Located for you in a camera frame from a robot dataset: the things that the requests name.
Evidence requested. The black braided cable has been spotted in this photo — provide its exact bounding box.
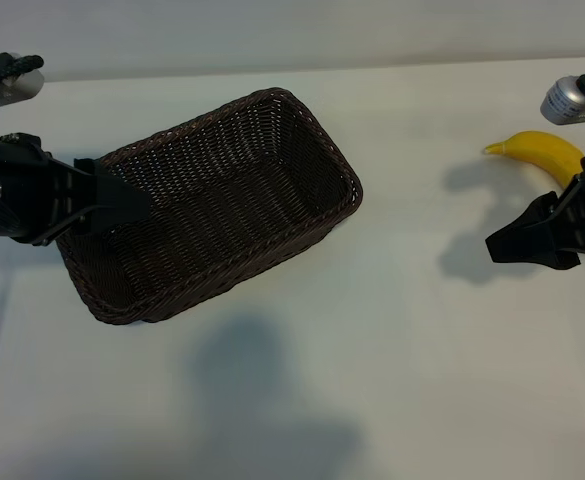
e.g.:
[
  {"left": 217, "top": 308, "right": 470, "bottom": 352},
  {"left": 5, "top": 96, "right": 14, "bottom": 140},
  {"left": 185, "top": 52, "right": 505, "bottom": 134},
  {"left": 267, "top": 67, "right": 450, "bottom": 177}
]
[{"left": 0, "top": 52, "right": 45, "bottom": 99}]

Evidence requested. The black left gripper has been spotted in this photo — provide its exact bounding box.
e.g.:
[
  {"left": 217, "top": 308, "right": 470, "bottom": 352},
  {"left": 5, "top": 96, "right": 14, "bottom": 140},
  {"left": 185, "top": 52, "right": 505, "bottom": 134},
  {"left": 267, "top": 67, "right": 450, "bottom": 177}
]
[{"left": 0, "top": 132, "right": 151, "bottom": 247}]

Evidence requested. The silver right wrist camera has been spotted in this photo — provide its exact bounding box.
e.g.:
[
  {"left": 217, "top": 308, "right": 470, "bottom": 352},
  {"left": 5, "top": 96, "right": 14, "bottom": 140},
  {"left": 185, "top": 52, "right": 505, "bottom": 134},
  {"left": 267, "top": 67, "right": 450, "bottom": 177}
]
[{"left": 539, "top": 74, "right": 585, "bottom": 126}]

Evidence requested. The dark brown wicker basket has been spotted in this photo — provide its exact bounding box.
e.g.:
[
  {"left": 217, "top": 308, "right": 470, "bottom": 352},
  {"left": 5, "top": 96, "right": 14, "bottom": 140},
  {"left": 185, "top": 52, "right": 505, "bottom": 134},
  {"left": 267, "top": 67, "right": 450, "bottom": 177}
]
[{"left": 55, "top": 87, "right": 364, "bottom": 326}]

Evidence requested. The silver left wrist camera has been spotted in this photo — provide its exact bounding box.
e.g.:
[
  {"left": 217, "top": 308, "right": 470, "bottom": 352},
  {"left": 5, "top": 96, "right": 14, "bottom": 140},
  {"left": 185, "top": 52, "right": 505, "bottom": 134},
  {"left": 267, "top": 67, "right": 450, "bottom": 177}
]
[{"left": 0, "top": 68, "right": 46, "bottom": 107}]

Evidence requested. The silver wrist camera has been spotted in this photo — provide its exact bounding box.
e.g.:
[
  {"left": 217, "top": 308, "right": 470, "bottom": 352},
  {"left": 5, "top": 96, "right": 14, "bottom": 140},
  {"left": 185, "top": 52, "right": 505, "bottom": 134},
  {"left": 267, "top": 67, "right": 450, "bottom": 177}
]
[
  {"left": 0, "top": 68, "right": 46, "bottom": 107},
  {"left": 539, "top": 74, "right": 585, "bottom": 126}
]

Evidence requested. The yellow banana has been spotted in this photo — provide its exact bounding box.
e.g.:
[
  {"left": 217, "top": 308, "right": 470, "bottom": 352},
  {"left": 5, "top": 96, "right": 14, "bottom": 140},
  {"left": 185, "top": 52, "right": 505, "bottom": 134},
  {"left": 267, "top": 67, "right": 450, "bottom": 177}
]
[{"left": 482, "top": 130, "right": 585, "bottom": 190}]

